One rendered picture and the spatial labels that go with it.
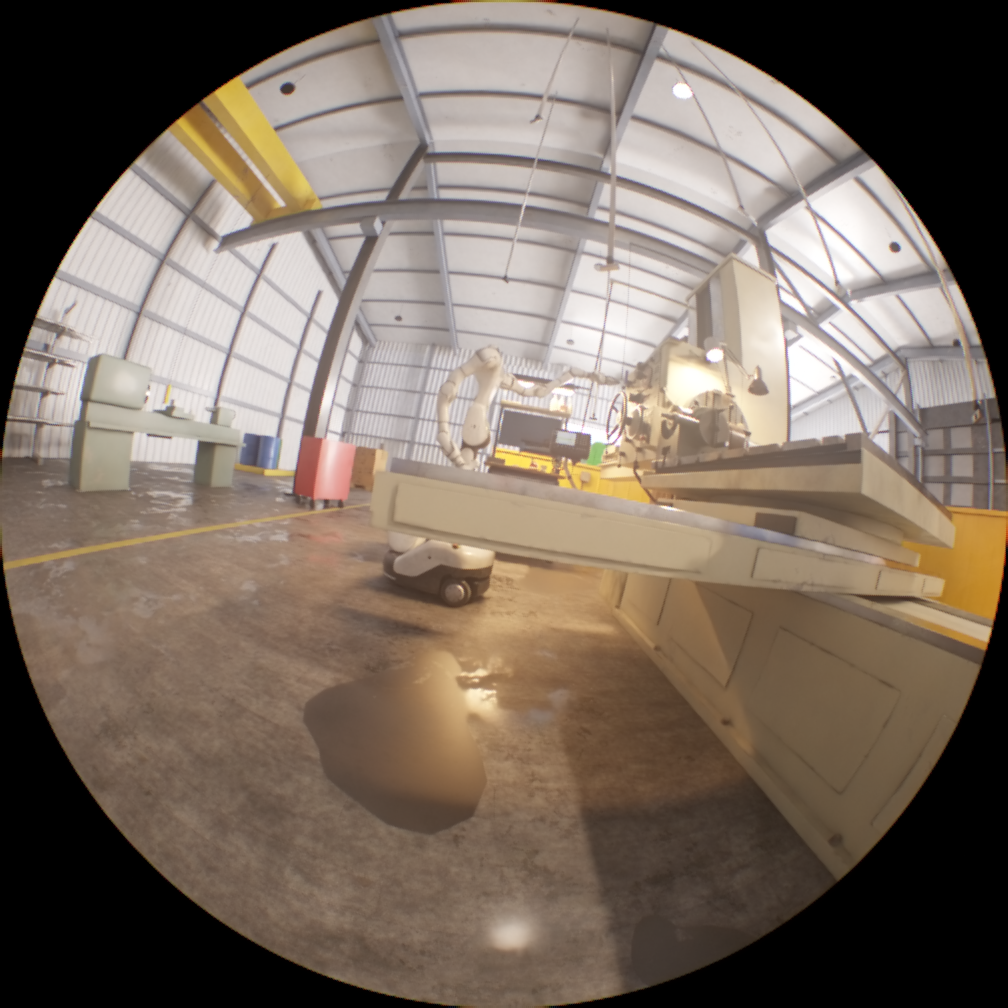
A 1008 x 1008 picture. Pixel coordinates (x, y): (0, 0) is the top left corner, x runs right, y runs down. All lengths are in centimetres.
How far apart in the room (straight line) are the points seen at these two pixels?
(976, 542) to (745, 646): 250
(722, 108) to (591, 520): 832
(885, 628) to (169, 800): 160
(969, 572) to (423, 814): 345
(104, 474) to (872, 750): 547
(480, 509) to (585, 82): 818
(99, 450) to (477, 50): 840
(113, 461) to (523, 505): 455
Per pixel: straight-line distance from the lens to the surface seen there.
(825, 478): 92
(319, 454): 459
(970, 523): 338
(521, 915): 76
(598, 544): 61
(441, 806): 86
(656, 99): 840
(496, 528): 58
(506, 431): 408
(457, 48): 828
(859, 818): 111
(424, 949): 72
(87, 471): 458
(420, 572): 188
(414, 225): 1187
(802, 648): 114
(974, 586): 333
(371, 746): 97
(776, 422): 282
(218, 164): 837
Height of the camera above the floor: 71
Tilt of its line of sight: 3 degrees down
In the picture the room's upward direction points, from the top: 10 degrees clockwise
